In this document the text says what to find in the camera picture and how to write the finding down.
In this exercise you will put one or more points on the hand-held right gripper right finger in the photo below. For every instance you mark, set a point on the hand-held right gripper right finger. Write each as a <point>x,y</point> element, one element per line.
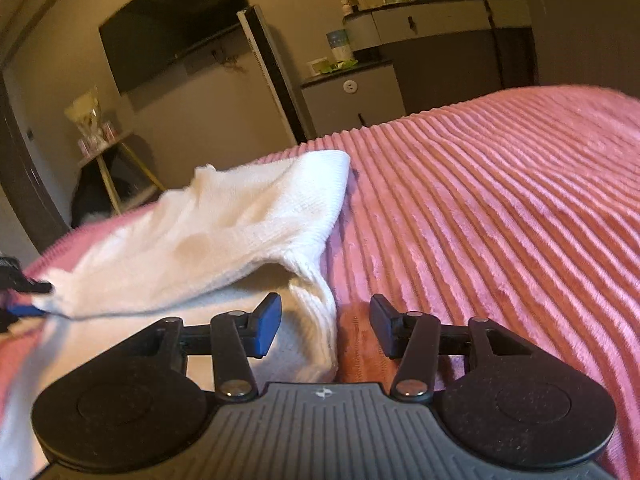
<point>381,327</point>

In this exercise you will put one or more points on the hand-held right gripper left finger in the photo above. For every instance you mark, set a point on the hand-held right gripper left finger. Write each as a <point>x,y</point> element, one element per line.
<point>267,325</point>

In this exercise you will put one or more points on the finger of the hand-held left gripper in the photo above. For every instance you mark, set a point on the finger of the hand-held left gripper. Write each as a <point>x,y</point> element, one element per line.
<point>22,311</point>
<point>20,282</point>

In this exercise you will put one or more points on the white ribbed sock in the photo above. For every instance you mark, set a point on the white ribbed sock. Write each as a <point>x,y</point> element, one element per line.
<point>200,240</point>

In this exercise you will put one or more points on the dark brown door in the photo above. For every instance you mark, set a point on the dark brown door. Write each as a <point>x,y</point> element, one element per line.
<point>25,170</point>

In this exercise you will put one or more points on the dark object under table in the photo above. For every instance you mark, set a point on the dark object under table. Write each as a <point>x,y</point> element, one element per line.
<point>92,192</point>

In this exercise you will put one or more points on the side table with yellow legs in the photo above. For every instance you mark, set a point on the side table with yellow legs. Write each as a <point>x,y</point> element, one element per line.
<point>107,142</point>

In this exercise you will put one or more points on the pink jars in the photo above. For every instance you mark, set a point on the pink jars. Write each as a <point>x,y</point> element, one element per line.
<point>100,135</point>

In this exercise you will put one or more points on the pink ribbed blanket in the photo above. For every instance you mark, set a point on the pink ribbed blanket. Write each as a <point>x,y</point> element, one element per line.
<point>475,185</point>

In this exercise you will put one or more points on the pale flower bouquet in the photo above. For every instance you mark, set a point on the pale flower bouquet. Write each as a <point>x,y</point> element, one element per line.
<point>85,107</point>

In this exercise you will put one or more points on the small grey cabinet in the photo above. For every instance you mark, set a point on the small grey cabinet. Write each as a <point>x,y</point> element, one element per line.
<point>350,105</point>

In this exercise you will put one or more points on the round white cabinet sticker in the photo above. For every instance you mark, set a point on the round white cabinet sticker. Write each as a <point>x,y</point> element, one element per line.
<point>350,86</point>

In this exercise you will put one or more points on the white tower fan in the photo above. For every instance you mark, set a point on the white tower fan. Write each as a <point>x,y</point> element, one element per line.
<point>272,75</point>

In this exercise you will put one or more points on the small white box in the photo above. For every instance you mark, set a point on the small white box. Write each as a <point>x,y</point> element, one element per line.
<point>316,66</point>

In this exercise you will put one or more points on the green packets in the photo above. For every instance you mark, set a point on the green packets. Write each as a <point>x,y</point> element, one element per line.
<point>342,65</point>

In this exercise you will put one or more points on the grey white dresser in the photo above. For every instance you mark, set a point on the grey white dresser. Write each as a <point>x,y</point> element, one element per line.
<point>440,50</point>

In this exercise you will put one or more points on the blue white canister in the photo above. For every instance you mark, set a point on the blue white canister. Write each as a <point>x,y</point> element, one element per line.
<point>340,46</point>

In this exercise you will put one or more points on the black wall television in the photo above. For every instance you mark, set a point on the black wall television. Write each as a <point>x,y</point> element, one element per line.
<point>170,15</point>

